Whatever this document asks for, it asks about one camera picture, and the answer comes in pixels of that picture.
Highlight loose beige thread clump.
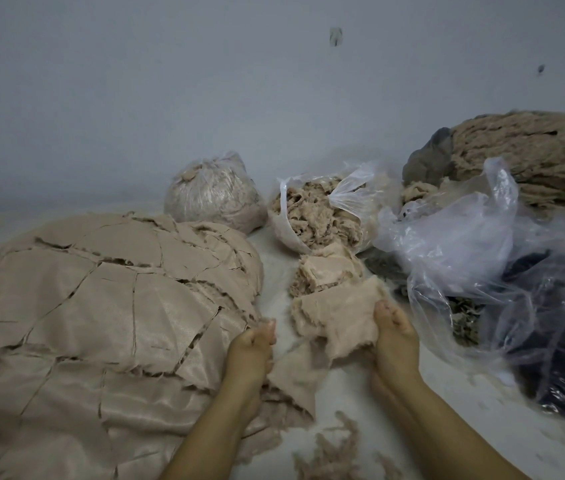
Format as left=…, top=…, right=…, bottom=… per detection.
left=292, top=411, right=404, bottom=480

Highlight large clear plastic bag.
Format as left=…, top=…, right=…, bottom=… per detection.
left=372, top=157, right=565, bottom=421

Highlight tied plastic bag of threads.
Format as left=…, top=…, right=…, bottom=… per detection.
left=163, top=151, right=269, bottom=236

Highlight person's right forearm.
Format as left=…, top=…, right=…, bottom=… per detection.
left=370, top=376, right=532, bottom=480

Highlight big beige thread bundle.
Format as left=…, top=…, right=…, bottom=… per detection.
left=402, top=108, right=565, bottom=221

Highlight pile of beige satin cloths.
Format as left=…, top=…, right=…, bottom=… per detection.
left=0, top=211, right=317, bottom=480

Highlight small stack of frayed scraps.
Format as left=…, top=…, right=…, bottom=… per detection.
left=289, top=242, right=365, bottom=299

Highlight dark thread scraps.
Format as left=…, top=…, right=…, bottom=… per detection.
left=363, top=246, right=484, bottom=346

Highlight frayed beige fabric piece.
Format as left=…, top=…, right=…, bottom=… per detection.
left=290, top=274, right=389, bottom=363

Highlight open plastic bag of threads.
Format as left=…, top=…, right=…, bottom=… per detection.
left=266, top=162, right=389, bottom=256

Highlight grey cloth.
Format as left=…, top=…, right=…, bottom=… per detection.
left=402, top=127, right=457, bottom=186

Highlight person's right hand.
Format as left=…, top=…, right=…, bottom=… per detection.
left=369, top=299, right=422, bottom=392

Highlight person's left forearm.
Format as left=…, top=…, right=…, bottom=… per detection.
left=159, top=382, right=264, bottom=480

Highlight person's left hand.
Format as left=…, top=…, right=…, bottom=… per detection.
left=222, top=318, right=277, bottom=401

